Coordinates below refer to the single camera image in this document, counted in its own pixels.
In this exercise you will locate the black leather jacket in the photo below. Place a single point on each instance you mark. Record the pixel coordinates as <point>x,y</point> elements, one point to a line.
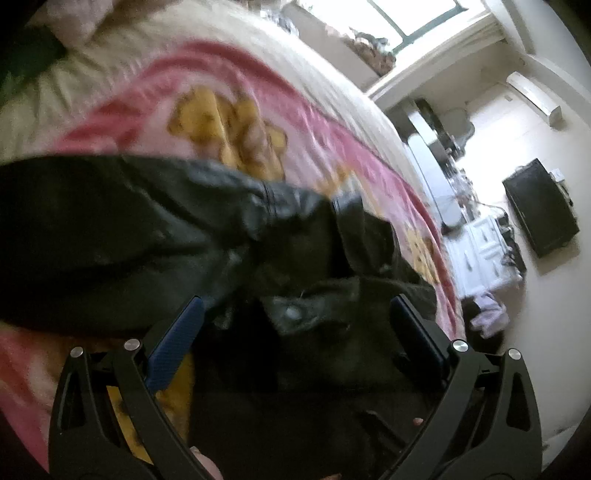
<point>297,347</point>

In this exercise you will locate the lilac garment on chair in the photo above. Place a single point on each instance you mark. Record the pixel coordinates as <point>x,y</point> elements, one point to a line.
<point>491,317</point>

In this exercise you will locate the wall mounted black television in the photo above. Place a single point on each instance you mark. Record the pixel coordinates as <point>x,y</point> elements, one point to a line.
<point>541,208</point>

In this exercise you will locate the white drawer cabinet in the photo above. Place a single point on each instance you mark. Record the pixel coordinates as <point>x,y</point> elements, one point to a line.
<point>480,258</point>

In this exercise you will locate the pink cartoon bear blanket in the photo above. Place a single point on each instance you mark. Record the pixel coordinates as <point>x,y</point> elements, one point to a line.
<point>215,104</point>

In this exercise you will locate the clothes on window sill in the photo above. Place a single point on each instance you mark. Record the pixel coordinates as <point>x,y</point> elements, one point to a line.
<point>375,52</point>

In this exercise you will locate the beige bed sheet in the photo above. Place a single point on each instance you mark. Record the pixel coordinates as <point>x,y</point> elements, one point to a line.
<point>71,85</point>

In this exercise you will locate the person's thumb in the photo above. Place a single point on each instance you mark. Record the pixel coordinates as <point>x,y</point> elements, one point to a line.
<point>210,467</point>

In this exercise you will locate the white vanity desk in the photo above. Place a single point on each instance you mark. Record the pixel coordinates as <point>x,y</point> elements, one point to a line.
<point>432,162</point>

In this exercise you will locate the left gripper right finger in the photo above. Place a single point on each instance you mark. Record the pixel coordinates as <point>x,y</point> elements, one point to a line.
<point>485,424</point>

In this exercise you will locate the white air conditioner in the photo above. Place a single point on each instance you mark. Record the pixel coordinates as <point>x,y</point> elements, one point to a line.
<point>549,110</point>

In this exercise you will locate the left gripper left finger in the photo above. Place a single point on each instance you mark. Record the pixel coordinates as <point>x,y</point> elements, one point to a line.
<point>85,438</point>

